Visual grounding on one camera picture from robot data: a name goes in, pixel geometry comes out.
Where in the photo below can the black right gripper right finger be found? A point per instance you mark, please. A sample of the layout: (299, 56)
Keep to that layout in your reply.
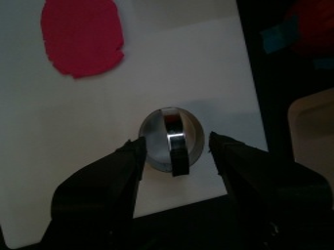
(268, 192)

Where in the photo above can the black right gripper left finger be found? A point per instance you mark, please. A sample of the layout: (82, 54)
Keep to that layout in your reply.
(98, 192)

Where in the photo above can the beige wooden drawer box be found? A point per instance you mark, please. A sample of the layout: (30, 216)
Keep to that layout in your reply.
(312, 133)

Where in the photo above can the red bowl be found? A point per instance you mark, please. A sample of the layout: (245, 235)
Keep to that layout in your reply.
(312, 27)

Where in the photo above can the white cutting board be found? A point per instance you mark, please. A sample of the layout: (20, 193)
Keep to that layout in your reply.
(129, 107)

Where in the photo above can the blue tape strip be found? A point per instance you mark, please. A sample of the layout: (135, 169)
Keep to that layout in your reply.
(280, 35)

